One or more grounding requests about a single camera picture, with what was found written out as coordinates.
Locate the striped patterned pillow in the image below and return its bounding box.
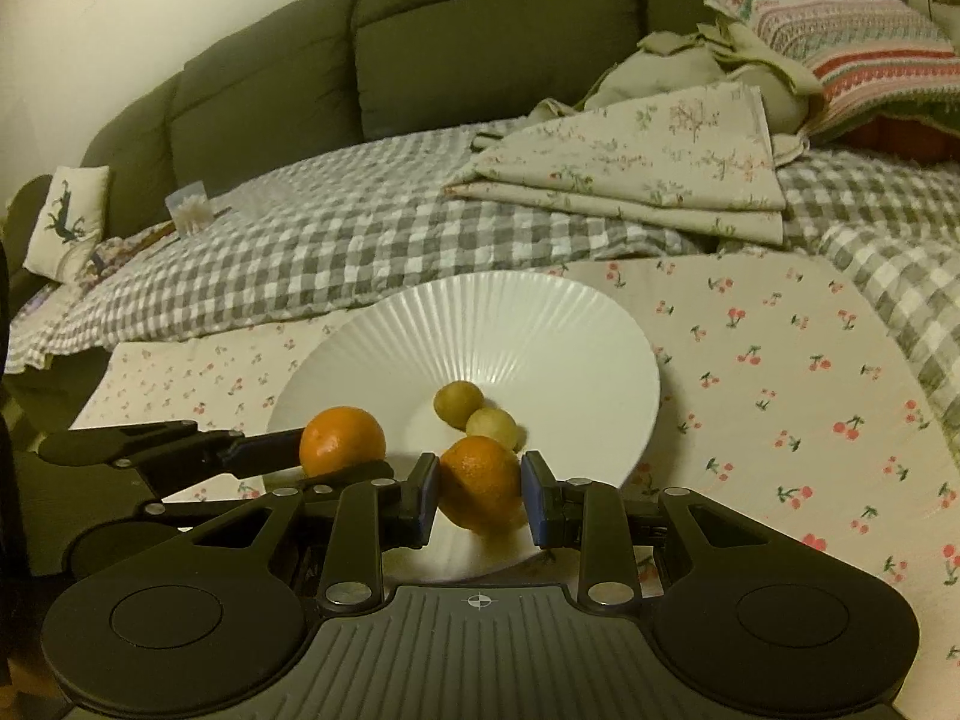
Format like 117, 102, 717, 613
703, 0, 960, 143

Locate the white ribbed plate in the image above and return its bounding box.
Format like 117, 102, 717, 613
268, 272, 662, 582

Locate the grey checked blanket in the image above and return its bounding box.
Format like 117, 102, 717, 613
7, 127, 960, 451

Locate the small embroidered white cushion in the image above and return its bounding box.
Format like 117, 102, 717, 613
22, 165, 113, 286

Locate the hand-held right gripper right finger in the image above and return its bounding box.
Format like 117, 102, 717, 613
521, 451, 781, 608

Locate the folded floral cloth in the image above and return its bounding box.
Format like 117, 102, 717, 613
444, 82, 788, 245

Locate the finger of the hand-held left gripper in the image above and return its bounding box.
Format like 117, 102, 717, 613
139, 461, 396, 522
37, 420, 305, 494

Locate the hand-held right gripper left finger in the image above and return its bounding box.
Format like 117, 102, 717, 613
180, 454, 442, 610

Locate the cherry print cloth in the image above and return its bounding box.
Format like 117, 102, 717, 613
67, 251, 960, 720

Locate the crumpled beige cloth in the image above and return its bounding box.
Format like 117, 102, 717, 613
529, 21, 826, 166

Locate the green sofa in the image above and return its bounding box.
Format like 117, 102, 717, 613
0, 0, 923, 301

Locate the orange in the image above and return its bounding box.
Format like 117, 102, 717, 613
298, 406, 389, 479
437, 435, 528, 533

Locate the small yellow-green fruit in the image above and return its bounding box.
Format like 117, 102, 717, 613
433, 381, 485, 430
466, 406, 520, 452

